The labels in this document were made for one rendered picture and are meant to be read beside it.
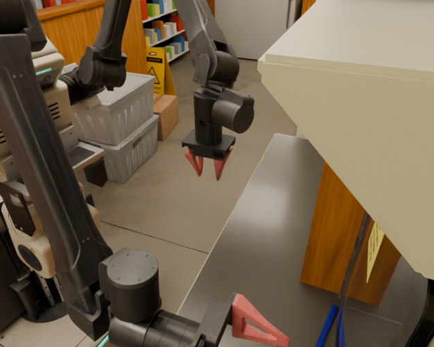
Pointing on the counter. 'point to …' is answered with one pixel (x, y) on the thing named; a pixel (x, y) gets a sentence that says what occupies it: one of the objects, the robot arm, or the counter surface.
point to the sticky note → (373, 246)
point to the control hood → (376, 111)
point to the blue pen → (326, 326)
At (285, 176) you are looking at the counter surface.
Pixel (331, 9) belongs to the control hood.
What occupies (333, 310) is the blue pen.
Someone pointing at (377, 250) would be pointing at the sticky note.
